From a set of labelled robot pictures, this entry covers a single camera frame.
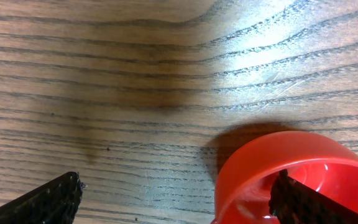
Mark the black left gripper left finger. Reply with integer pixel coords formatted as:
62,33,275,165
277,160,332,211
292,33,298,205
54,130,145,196
0,172,83,224

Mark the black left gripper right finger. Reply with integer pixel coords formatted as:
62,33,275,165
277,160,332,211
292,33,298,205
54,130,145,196
268,169,358,224

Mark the red scoop with blue handle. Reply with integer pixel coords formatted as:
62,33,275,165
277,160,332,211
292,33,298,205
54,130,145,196
213,131,358,223

